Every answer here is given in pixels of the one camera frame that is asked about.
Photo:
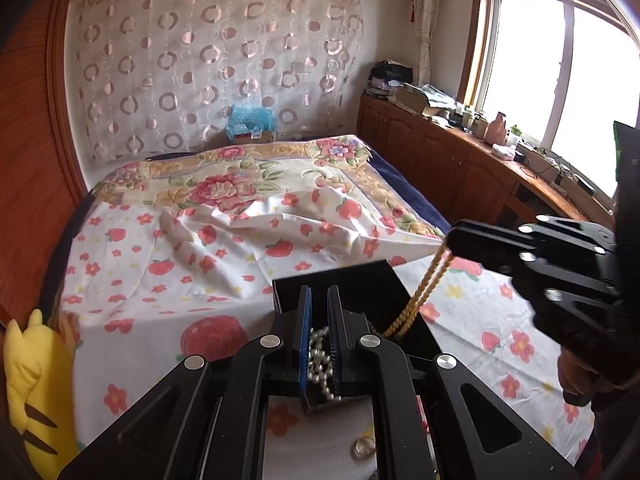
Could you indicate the small black box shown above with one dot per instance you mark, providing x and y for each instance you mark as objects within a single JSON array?
[{"x": 582, "y": 184}]

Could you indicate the row of small bottles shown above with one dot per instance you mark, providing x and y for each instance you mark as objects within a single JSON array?
[{"x": 472, "y": 121}]

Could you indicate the cardboard box with papers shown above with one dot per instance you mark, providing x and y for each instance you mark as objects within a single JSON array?
[{"x": 420, "y": 100}]

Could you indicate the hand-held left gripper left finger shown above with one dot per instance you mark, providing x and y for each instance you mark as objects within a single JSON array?
[{"x": 306, "y": 340}]

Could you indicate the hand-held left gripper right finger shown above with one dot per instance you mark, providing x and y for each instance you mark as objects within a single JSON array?
[{"x": 334, "y": 340}]

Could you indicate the navy bed sheet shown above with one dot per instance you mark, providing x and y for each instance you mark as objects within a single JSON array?
[{"x": 415, "y": 195}]

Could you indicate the strawberry print bed sheet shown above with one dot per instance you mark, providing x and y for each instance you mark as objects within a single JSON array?
[{"x": 150, "y": 320}]

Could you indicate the white tissue pack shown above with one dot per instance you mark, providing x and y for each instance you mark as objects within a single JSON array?
[{"x": 502, "y": 151}]

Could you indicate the wooden wardrobe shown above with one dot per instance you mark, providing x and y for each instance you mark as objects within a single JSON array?
[{"x": 30, "y": 185}]

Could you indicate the floral blanket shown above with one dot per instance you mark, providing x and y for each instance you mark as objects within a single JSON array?
[{"x": 225, "y": 185}]

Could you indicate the blue plastic bag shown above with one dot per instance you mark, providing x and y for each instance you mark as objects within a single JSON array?
[{"x": 250, "y": 117}]

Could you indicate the black jewelry box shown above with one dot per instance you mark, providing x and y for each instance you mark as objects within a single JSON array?
[{"x": 360, "y": 280}]

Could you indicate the patterned window curtain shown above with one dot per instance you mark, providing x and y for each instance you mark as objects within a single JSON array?
[{"x": 432, "y": 20}]

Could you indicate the yellow plush toy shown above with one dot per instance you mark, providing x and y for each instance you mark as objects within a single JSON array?
[{"x": 35, "y": 375}]

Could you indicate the pink bottle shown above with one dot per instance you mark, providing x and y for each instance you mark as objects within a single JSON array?
[{"x": 496, "y": 130}]

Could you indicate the white box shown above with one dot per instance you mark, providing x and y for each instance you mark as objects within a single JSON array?
[{"x": 540, "y": 167}]

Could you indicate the person's right hand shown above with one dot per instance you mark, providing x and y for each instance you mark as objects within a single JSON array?
[{"x": 575, "y": 375}]

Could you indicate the small cardboard box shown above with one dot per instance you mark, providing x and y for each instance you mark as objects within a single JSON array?
[{"x": 260, "y": 136}]

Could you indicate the circle pattern wall curtain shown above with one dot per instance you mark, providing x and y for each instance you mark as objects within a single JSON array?
[{"x": 200, "y": 60}]

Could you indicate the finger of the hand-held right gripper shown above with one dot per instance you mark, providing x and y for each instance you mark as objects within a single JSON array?
[
  {"x": 480, "y": 234},
  {"x": 575, "y": 280}
]

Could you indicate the window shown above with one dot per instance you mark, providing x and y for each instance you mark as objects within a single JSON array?
[{"x": 540, "y": 50}]

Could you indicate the wooden cabinet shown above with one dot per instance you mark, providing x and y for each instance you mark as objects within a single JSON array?
[{"x": 425, "y": 160}]

